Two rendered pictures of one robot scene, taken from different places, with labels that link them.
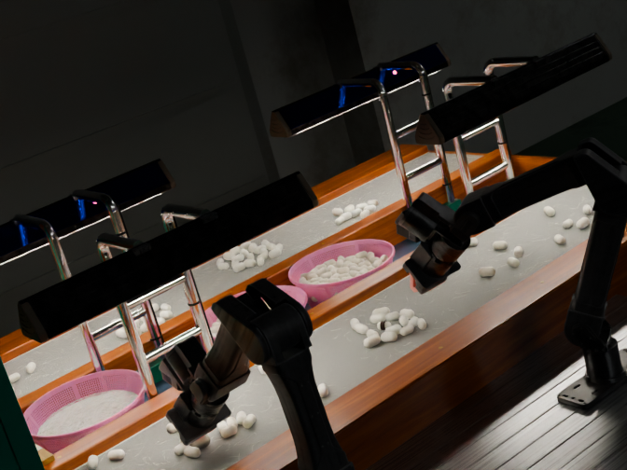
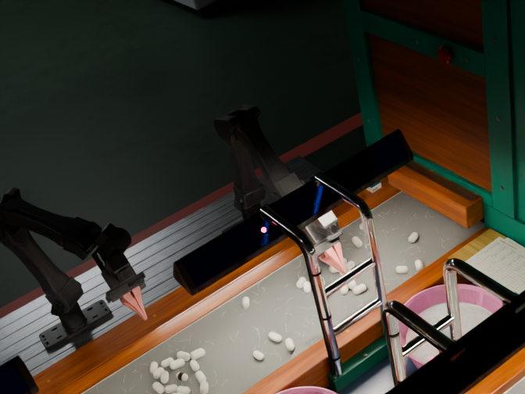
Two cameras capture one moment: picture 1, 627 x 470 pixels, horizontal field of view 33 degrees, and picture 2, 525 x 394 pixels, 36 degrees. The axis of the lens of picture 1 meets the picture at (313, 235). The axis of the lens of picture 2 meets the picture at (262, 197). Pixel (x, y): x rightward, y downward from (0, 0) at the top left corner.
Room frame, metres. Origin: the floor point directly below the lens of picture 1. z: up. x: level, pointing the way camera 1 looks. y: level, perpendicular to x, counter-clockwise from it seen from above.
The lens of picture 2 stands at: (3.28, 0.40, 2.15)
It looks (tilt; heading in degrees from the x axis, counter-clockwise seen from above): 36 degrees down; 189
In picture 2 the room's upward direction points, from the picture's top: 15 degrees counter-clockwise
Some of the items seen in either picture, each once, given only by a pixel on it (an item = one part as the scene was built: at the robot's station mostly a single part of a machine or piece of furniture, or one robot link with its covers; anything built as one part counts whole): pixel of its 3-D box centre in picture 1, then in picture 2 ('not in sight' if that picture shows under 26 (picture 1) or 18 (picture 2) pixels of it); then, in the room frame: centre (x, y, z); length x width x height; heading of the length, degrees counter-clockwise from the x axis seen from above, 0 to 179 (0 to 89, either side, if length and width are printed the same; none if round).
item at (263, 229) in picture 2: (175, 248); (296, 204); (1.84, 0.25, 1.08); 0.62 x 0.08 x 0.07; 124
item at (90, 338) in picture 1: (93, 295); (458, 379); (2.24, 0.52, 0.90); 0.20 x 0.19 x 0.45; 124
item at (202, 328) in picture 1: (184, 325); (330, 281); (1.91, 0.29, 0.90); 0.20 x 0.19 x 0.45; 124
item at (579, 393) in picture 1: (602, 361); (71, 315); (1.68, -0.44, 0.71); 0.20 x 0.07 x 0.08; 122
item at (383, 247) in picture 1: (345, 278); not in sight; (2.38, -0.05, 0.72); 0.27 x 0.27 x 0.10
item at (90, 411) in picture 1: (91, 425); (455, 342); (1.98, 0.55, 0.71); 0.22 x 0.22 x 0.06
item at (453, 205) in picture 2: not in sight; (433, 189); (1.55, 0.58, 0.83); 0.30 x 0.06 x 0.07; 34
